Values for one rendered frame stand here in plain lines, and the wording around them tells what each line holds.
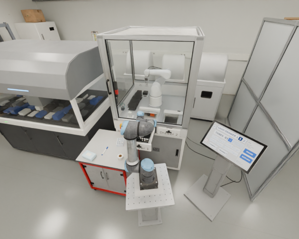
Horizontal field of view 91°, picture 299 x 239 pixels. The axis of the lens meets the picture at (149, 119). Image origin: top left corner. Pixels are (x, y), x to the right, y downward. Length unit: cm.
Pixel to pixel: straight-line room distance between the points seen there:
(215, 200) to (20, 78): 289
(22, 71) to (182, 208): 259
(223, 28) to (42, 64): 404
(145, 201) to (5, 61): 222
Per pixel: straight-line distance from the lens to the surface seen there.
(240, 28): 480
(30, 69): 217
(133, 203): 155
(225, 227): 244
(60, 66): 192
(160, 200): 155
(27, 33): 568
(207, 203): 244
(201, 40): 150
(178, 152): 225
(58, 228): 256
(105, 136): 215
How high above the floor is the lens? 217
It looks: 37 degrees down
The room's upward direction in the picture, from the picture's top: 1 degrees counter-clockwise
